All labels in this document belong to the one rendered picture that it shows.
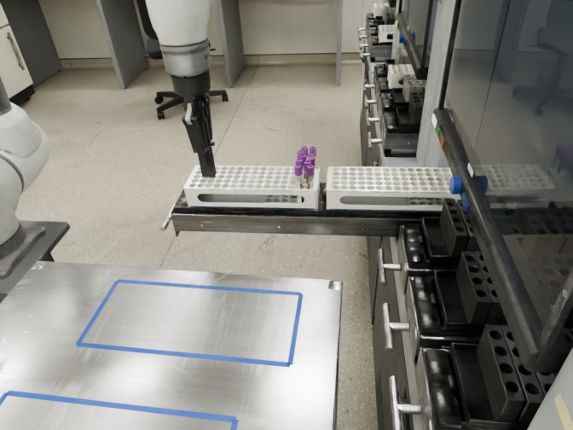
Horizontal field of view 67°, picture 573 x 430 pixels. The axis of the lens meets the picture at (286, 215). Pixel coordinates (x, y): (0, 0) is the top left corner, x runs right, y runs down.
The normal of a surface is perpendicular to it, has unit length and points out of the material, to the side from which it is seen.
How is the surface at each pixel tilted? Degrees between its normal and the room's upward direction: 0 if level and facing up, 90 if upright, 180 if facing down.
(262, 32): 90
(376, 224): 90
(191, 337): 0
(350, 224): 90
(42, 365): 0
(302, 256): 0
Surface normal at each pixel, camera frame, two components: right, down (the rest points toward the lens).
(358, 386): -0.05, -0.80
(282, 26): -0.11, 0.60
